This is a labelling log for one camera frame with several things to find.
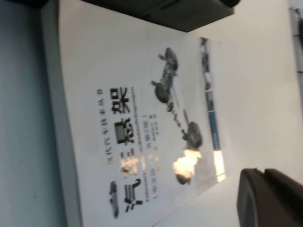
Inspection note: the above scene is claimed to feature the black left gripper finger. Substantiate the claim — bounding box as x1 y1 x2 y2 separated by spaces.
237 167 303 227

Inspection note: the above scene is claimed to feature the white car suspension book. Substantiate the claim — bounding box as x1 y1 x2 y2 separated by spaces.
40 0 228 227

